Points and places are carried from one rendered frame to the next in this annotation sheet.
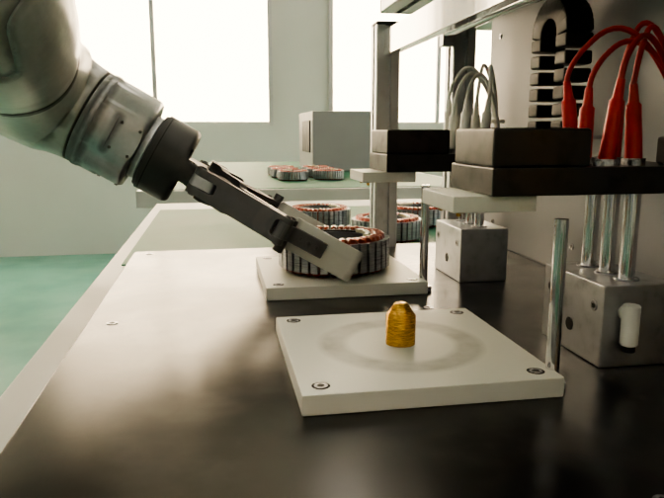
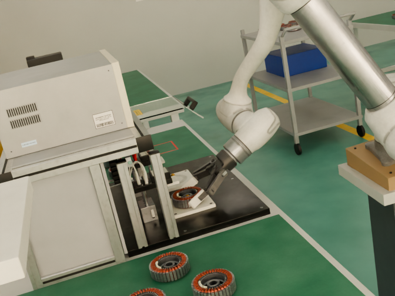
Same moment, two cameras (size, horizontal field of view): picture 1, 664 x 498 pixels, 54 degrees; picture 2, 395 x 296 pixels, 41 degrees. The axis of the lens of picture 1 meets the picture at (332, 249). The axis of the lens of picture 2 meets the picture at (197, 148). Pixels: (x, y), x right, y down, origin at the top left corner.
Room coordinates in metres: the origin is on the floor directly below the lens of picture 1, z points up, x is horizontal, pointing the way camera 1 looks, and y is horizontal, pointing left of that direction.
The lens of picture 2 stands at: (2.35, 0.03, 1.53)
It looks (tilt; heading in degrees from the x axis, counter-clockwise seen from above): 18 degrees down; 179
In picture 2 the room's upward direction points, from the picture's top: 12 degrees counter-clockwise
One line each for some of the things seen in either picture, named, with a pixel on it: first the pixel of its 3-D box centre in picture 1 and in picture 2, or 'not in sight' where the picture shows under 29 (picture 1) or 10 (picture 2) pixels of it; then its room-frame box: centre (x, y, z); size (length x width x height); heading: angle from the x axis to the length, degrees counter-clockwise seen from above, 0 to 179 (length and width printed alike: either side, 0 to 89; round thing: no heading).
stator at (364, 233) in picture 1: (334, 249); (187, 197); (0.65, 0.00, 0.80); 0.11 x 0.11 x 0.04
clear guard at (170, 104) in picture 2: not in sight; (154, 115); (0.33, -0.06, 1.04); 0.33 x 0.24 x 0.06; 100
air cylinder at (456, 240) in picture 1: (469, 248); (147, 209); (0.67, -0.14, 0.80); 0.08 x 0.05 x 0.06; 10
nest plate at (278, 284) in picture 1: (334, 273); (188, 203); (0.64, 0.00, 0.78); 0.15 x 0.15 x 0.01; 10
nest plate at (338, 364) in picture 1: (399, 351); (174, 181); (0.41, -0.04, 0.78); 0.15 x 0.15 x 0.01; 10
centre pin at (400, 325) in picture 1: (400, 322); not in sight; (0.41, -0.04, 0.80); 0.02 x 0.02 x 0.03
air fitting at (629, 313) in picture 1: (629, 327); not in sight; (0.39, -0.19, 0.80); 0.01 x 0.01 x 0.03; 10
